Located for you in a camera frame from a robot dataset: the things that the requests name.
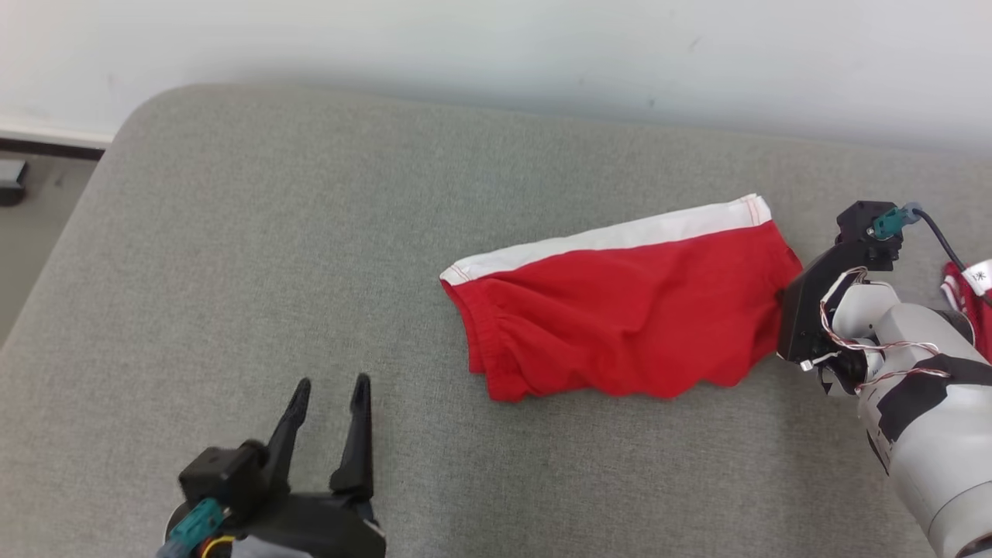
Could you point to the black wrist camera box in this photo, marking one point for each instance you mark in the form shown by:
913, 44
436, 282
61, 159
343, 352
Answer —
225, 477
864, 223

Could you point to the grey metal frame leg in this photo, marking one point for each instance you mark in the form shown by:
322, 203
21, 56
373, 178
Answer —
11, 177

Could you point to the red shorts white waistband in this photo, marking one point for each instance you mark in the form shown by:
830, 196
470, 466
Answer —
620, 310

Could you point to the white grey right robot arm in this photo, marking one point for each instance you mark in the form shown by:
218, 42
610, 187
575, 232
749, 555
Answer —
930, 434

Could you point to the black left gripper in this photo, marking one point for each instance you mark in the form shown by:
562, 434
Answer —
325, 527

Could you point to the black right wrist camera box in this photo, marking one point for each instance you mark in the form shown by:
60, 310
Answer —
864, 223

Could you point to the teal right camera connector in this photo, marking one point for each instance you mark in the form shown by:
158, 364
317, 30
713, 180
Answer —
891, 221

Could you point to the teal camera connector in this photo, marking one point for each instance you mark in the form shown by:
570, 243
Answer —
192, 527
891, 221

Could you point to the white wall baseboard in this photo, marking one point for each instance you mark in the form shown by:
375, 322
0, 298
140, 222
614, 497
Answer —
46, 138

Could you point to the red white sports shirt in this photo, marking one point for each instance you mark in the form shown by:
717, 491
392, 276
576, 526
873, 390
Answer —
973, 310

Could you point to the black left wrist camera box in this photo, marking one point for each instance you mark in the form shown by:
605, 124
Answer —
225, 477

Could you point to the teal left camera connector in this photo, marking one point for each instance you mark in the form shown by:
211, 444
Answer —
192, 527

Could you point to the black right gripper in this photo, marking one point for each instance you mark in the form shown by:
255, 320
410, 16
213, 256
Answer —
806, 318

